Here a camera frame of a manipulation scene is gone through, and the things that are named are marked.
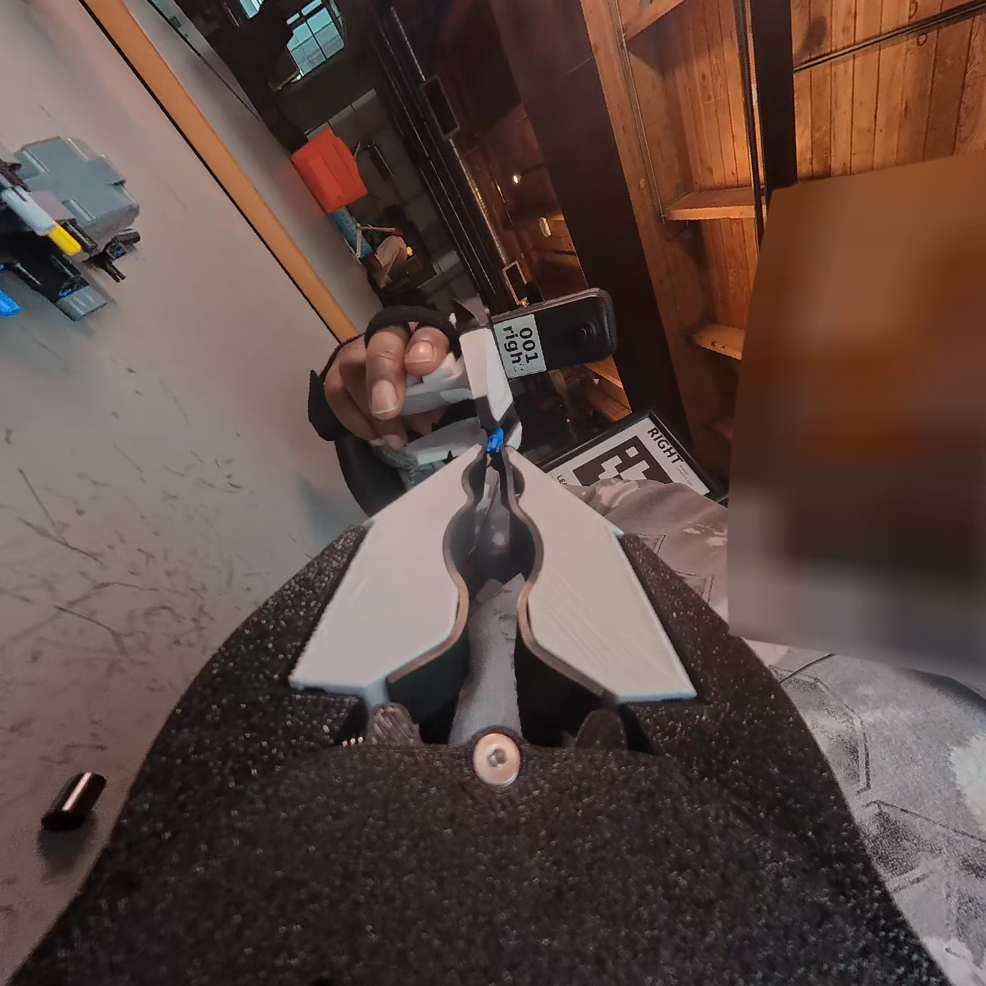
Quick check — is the grey and black tool cluster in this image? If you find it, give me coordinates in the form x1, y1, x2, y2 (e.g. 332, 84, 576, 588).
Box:
0, 137, 141, 321

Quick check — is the wooden shelf unit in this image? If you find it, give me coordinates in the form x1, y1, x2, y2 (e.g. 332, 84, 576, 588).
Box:
578, 0, 986, 472

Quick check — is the teal crate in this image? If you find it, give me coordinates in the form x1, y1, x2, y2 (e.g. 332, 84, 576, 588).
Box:
331, 206, 380, 268

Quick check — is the orange box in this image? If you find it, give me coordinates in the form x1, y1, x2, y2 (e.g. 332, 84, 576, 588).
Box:
290, 126, 368, 216

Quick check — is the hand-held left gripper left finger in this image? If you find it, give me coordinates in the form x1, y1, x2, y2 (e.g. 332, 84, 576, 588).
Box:
291, 447, 485, 742

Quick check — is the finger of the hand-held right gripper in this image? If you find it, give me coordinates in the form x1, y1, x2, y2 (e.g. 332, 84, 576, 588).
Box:
408, 427, 492, 469
460, 322, 515, 426

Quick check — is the black framed marker board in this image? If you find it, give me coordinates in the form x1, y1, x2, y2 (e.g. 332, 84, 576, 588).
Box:
539, 407, 714, 503

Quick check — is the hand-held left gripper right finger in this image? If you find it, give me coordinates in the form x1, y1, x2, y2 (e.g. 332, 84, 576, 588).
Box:
501, 449, 696, 752

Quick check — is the paned window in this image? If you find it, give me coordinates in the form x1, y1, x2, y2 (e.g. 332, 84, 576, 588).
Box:
284, 0, 346, 77

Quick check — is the black tube piece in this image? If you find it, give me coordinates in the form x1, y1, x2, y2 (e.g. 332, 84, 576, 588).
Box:
42, 772, 108, 832

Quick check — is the person's right hand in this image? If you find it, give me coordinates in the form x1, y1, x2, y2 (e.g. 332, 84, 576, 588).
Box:
324, 322, 444, 451

